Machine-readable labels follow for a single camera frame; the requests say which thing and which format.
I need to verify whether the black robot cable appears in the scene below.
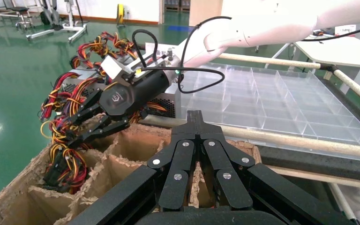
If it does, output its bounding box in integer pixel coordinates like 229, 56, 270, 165
301, 23, 360, 43
136, 15, 233, 94
132, 29, 159, 69

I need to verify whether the black office stool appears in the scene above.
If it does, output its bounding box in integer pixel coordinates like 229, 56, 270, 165
9, 5, 35, 29

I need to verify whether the red yellow black wire bundle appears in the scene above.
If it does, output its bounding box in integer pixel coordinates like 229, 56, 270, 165
69, 77, 106, 108
40, 119, 90, 195
130, 102, 168, 124
74, 31, 113, 68
40, 72, 78, 122
112, 36, 137, 60

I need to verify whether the small white box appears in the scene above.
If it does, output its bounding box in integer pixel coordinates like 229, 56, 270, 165
335, 24, 357, 36

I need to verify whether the black foam strip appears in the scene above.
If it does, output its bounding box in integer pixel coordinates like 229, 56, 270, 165
257, 146, 360, 184

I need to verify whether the silver metal power supply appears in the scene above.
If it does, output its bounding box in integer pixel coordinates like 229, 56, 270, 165
150, 83, 182, 119
60, 73, 86, 94

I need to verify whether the white wheeled equipment stand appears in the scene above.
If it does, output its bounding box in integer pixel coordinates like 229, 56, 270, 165
25, 0, 88, 43

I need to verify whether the clear acrylic compartment tray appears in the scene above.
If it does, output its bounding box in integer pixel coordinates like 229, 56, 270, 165
180, 62, 360, 164

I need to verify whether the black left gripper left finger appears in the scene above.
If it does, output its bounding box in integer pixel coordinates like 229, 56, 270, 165
69, 110, 199, 225

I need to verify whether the cardboard divider grid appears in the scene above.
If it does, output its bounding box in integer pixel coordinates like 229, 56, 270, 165
28, 124, 205, 225

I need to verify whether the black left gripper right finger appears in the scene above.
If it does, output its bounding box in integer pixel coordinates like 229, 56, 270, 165
196, 110, 358, 225

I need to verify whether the beige padded pole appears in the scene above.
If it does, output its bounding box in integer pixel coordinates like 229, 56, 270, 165
332, 68, 360, 113
142, 115, 360, 160
218, 52, 322, 69

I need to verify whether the silver wrist adapter flange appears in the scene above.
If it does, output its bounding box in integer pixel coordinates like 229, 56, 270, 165
127, 46, 182, 80

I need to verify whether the white background table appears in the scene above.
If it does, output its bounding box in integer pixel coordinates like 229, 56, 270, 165
293, 36, 360, 70

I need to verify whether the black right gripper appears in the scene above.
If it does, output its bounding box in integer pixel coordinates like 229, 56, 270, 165
62, 69, 172, 149

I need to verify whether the yellow upright device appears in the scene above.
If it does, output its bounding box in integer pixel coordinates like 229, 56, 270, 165
116, 3, 125, 26

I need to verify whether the black pole joint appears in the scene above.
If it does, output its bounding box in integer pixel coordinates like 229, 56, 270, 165
319, 63, 338, 75

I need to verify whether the brown cardboard box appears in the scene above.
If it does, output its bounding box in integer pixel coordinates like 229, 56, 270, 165
0, 115, 262, 225

